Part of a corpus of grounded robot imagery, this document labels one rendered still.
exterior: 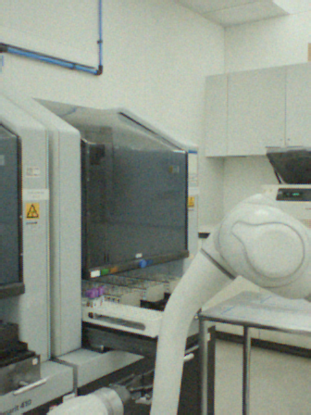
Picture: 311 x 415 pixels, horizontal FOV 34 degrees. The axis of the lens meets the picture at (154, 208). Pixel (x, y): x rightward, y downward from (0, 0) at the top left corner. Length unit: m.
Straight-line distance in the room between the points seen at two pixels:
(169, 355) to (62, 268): 0.61
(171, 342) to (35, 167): 0.68
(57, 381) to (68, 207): 0.51
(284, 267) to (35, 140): 0.89
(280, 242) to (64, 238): 0.88
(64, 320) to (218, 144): 3.00
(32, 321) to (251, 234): 0.86
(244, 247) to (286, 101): 3.35
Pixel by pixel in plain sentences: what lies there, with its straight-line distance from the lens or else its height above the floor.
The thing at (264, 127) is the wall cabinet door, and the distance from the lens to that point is 4.20.
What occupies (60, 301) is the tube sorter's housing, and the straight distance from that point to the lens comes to 1.60.
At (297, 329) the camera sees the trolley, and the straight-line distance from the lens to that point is 1.67.
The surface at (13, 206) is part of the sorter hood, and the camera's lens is 1.43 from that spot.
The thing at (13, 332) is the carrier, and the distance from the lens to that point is 1.48.
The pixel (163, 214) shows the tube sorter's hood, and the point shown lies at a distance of 1.95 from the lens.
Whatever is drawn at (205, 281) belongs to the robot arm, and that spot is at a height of 1.07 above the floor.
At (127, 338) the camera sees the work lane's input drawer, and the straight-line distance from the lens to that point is 1.59.
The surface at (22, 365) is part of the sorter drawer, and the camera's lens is 1.43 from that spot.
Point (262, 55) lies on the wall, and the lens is 4.70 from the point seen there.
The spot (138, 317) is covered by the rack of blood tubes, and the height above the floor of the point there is 0.86.
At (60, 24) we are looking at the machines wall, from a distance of 3.23.
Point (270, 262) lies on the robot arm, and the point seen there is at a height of 1.15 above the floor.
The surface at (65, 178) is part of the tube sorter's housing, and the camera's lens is 1.57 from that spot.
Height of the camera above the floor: 1.28
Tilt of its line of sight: 3 degrees down
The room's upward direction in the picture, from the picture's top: straight up
